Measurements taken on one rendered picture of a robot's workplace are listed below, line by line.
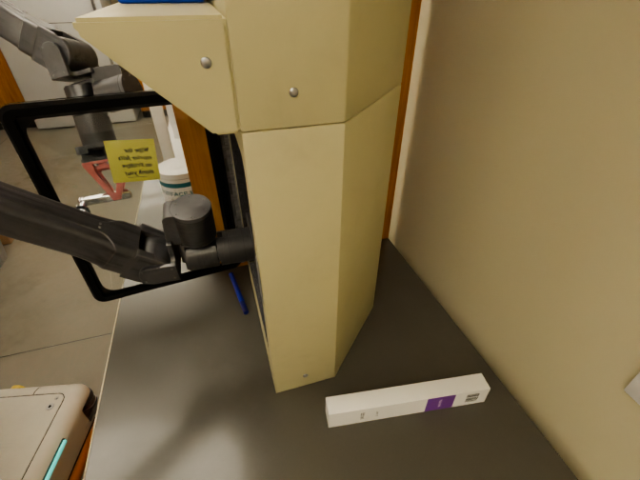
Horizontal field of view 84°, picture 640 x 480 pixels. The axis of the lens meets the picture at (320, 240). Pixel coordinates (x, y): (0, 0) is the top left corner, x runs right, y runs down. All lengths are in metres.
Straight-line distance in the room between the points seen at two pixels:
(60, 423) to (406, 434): 1.29
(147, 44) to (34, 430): 1.50
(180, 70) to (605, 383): 0.65
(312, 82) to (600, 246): 0.42
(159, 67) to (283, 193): 0.17
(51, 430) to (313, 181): 1.43
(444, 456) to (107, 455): 0.52
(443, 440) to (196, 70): 0.62
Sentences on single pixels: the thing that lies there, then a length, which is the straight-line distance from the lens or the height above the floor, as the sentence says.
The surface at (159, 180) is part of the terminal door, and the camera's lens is 0.72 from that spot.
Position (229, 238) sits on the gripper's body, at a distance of 0.58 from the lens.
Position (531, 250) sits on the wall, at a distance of 0.67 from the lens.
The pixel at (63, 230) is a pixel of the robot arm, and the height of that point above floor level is 1.27.
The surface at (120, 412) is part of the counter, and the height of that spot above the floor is 0.94.
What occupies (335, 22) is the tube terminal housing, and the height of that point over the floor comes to 1.50.
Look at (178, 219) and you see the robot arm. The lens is 0.53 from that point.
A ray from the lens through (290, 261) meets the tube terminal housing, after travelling 0.47.
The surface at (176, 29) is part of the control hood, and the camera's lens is 0.36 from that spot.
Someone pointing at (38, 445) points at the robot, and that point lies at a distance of 1.66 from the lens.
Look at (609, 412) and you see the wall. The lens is 0.68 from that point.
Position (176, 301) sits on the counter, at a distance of 0.89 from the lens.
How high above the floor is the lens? 1.53
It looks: 36 degrees down
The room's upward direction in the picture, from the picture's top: straight up
